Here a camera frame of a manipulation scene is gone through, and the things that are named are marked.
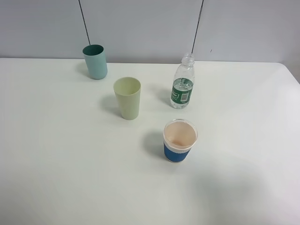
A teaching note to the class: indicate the pale green plastic cup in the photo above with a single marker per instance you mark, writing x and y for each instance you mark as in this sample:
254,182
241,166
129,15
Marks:
127,91

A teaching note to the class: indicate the teal plastic cup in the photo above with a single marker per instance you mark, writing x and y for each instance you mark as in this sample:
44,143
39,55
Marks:
95,60

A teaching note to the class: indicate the cup with blue sleeve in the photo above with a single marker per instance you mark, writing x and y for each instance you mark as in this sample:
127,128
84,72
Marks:
179,138

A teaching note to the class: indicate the clear bottle with green label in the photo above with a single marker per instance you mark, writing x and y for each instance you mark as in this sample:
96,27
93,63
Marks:
183,82

